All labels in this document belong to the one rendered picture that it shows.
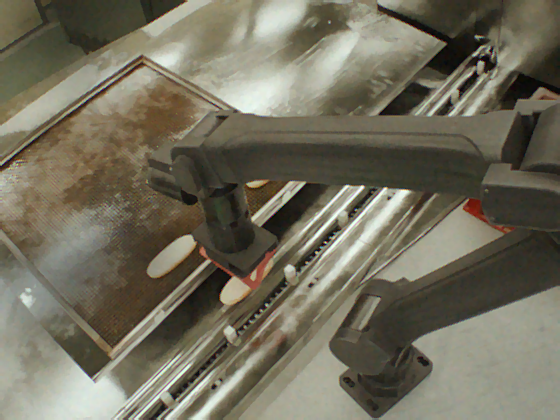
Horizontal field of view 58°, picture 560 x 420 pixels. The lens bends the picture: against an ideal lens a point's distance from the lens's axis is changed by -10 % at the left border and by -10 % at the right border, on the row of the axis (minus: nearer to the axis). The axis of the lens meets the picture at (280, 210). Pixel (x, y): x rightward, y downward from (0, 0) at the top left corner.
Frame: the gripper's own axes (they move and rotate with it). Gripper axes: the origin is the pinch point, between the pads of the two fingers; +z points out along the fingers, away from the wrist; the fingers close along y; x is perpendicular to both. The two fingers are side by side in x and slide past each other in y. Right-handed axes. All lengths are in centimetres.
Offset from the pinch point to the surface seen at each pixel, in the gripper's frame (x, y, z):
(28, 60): 82, -306, 98
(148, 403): -22.4, -1.4, 8.6
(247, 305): -0.3, -1.2, 8.5
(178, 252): -1.6, -13.9, 3.0
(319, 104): 40.9, -18.3, 3.5
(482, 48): 80, 0, 4
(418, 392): 3.6, 28.1, 11.0
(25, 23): 101, -338, 86
